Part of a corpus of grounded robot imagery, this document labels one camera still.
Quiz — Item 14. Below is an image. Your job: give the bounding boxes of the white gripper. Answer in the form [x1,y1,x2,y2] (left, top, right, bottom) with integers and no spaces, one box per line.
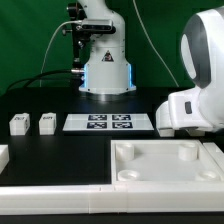
[168,87,213,131]

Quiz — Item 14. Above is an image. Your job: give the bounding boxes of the white square tabletop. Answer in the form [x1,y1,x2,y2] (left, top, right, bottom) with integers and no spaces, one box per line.
[111,140,224,184]

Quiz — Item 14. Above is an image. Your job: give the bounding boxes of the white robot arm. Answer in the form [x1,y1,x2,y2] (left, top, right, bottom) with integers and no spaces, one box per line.
[168,6,224,131]

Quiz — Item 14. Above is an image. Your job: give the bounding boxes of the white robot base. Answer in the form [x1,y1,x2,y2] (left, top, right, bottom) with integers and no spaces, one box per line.
[78,0,136,95]

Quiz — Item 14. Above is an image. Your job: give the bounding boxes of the white right fence piece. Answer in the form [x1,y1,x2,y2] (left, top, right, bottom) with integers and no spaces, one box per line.
[204,143,224,171]

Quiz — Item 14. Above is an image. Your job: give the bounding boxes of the white fence piece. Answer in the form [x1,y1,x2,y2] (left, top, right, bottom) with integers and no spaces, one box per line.
[0,145,9,174]
[204,143,224,171]

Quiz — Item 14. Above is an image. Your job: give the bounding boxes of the white marker plate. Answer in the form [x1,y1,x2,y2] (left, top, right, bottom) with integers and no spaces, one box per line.
[63,113,154,132]

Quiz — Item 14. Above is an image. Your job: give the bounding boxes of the white left fence piece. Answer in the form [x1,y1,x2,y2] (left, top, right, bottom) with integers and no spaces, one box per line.
[0,145,9,174]

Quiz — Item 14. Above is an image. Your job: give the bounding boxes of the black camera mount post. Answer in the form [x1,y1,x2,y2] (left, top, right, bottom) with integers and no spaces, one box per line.
[62,3,86,89]

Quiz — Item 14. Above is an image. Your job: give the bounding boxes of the white front fence wall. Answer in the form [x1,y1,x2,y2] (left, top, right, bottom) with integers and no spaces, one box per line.
[0,182,224,215]

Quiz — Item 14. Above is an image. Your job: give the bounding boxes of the white thin cable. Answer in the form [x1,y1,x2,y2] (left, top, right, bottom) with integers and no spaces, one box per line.
[39,20,83,88]

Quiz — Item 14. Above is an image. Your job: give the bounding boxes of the black cable bundle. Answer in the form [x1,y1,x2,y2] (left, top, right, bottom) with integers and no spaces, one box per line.
[5,69,84,93]

